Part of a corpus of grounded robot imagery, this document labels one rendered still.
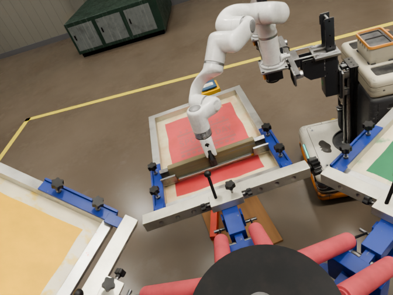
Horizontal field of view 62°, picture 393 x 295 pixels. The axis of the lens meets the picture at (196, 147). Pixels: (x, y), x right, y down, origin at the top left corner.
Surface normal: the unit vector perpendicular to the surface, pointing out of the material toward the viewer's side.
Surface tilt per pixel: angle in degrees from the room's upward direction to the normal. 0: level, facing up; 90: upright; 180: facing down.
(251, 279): 0
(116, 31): 90
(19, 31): 90
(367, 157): 0
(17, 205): 32
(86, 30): 90
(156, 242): 0
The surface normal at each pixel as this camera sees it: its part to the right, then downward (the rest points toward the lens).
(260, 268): -0.29, -0.74
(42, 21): -0.01, 0.64
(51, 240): 0.24, -0.62
